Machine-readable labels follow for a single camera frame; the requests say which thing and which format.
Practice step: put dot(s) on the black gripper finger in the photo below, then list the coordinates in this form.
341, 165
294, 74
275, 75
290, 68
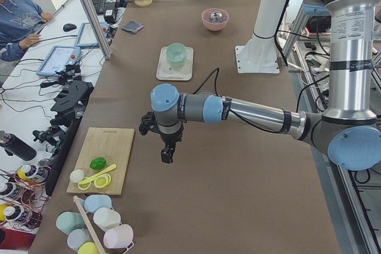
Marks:
167, 154

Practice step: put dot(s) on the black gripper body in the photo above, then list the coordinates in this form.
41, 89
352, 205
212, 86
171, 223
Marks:
170, 138

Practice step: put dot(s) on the green bowl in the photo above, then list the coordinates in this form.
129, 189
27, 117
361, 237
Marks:
176, 48
176, 57
177, 64

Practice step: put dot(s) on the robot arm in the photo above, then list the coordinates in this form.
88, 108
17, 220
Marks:
345, 132

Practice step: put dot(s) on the wooden cutting board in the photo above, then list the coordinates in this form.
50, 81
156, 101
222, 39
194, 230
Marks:
104, 150

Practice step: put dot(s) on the yellow plastic knife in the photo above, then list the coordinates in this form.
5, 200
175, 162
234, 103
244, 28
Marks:
93, 177

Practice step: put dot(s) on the metal ice scoop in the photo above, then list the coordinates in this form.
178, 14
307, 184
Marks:
215, 16

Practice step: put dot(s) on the pink bowl with ice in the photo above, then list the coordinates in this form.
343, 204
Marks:
214, 26

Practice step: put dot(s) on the beige rabbit tray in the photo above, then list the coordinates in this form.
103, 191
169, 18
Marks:
166, 72

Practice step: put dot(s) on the grey folded cloth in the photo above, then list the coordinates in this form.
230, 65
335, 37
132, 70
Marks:
132, 27

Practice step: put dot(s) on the green lime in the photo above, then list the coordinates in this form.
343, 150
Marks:
98, 163

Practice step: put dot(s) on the lemon slice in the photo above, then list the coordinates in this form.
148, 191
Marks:
102, 181
84, 186

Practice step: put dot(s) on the green bowl on tray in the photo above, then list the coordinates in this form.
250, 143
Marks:
177, 64

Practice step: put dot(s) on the black power adapter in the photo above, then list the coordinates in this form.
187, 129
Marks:
110, 12

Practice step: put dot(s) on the white cup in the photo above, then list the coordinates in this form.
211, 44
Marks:
106, 218

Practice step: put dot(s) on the light blue cup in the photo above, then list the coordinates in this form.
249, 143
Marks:
94, 202

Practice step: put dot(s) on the white garlic bulb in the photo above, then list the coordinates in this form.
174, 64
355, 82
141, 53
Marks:
77, 176

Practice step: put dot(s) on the pink cup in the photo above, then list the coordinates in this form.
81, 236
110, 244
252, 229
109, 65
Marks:
119, 237

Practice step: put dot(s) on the black tool rack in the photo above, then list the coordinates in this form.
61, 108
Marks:
67, 100

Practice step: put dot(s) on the blue teach pendant far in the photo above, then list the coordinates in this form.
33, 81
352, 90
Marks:
86, 38

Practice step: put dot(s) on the blue teach pendant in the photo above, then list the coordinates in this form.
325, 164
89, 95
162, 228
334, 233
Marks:
86, 38
57, 60

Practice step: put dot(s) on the black computer mouse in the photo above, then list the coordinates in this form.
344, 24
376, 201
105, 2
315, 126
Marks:
69, 27

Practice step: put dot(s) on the mint green cup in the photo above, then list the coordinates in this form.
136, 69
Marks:
69, 221

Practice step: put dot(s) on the yellow cup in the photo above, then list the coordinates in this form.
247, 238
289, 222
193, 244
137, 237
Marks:
88, 248

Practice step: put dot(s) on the grey blue cup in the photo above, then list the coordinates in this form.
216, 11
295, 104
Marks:
77, 238

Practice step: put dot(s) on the blue teach pendant near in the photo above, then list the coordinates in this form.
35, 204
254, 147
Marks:
57, 60

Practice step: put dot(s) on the black water bottle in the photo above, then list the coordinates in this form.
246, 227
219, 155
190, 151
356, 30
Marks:
15, 146

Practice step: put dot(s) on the person in blue hoodie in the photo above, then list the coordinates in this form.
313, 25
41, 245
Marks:
20, 19

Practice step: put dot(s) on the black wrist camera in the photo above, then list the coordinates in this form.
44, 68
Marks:
148, 123

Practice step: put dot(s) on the aluminium frame post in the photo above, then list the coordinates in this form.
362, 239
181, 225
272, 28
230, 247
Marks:
96, 27

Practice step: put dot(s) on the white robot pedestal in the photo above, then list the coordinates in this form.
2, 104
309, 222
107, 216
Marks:
259, 54

